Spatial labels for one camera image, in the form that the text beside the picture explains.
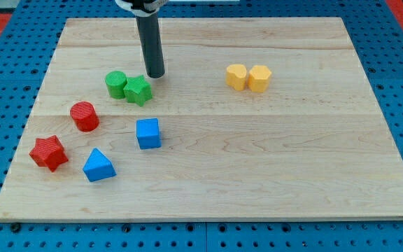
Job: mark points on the red cylinder block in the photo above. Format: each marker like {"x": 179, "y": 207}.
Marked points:
{"x": 84, "y": 116}

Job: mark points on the red star block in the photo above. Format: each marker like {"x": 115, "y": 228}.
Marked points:
{"x": 48, "y": 152}

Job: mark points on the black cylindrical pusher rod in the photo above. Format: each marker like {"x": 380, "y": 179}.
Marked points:
{"x": 149, "y": 34}

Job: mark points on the green cylinder block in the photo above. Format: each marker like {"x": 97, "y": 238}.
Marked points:
{"x": 115, "y": 82}

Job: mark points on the yellow heart block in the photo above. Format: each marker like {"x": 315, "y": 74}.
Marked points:
{"x": 235, "y": 76}

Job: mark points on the green star block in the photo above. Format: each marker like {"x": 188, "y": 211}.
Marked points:
{"x": 137, "y": 90}

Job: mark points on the blue cube block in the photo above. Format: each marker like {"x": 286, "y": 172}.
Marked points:
{"x": 148, "y": 133}

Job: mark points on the blue triangle block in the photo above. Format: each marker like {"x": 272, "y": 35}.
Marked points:
{"x": 98, "y": 166}

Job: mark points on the yellow hexagon block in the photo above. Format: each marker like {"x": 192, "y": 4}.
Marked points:
{"x": 259, "y": 78}

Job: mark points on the light wooden board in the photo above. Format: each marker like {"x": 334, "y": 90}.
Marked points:
{"x": 313, "y": 147}

